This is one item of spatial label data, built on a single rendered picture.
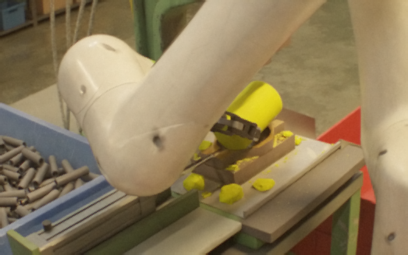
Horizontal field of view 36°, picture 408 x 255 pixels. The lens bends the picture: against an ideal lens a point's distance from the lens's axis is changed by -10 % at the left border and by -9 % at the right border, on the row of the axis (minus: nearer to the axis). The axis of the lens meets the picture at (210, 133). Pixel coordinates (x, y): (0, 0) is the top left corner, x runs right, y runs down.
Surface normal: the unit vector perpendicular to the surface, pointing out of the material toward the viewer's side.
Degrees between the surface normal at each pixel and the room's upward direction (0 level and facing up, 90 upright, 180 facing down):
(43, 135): 81
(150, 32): 90
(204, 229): 0
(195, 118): 105
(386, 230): 90
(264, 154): 90
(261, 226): 0
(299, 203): 0
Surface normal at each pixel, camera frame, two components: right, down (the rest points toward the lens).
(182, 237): -0.07, -0.90
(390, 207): -0.88, 0.24
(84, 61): -0.23, -0.37
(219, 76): 0.11, 0.54
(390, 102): -0.38, 0.37
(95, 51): 0.04, -0.52
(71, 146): -0.66, 0.22
